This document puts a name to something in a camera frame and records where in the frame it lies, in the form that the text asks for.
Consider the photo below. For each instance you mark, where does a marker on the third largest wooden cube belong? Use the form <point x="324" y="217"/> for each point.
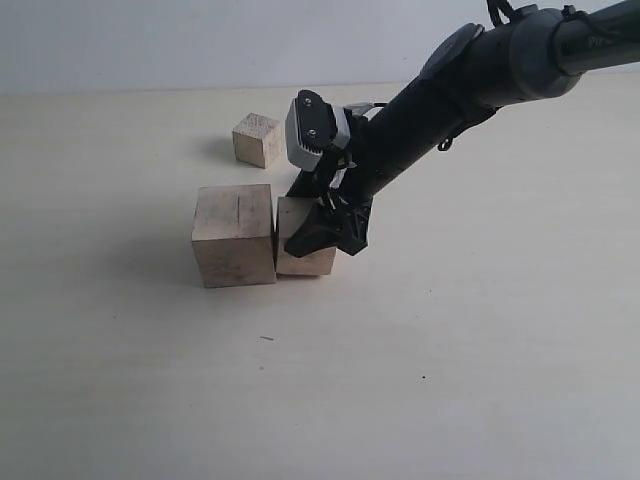
<point x="257" y="140"/>

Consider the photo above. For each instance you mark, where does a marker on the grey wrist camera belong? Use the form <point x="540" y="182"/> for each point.
<point x="312" y="126"/>

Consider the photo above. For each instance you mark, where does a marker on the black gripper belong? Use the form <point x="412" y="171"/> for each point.
<point x="334" y="220"/>

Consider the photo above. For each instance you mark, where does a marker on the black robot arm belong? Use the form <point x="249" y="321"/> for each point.
<point x="346" y="155"/>

